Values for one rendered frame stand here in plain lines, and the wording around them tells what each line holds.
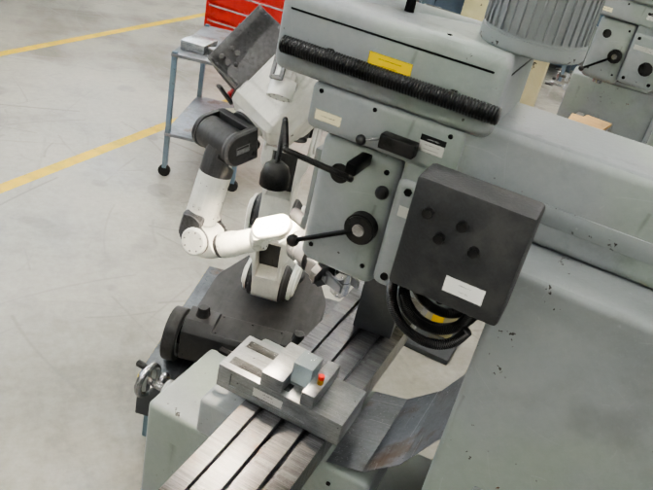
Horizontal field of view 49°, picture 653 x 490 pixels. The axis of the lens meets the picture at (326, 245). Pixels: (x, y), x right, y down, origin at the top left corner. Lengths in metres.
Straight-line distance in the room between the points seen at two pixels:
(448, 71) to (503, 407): 0.66
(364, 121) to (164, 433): 1.12
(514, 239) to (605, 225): 0.29
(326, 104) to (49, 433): 1.94
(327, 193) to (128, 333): 2.05
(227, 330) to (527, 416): 1.36
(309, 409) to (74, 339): 1.85
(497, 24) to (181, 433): 1.36
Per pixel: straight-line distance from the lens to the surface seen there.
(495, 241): 1.16
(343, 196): 1.54
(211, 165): 1.92
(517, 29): 1.35
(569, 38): 1.37
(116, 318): 3.55
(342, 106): 1.46
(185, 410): 2.09
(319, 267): 1.73
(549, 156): 1.37
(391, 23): 1.39
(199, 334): 2.56
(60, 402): 3.13
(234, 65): 1.94
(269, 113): 1.90
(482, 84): 1.35
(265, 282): 2.61
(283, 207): 2.36
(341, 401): 1.80
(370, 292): 2.10
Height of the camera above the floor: 2.17
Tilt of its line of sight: 30 degrees down
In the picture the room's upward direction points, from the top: 13 degrees clockwise
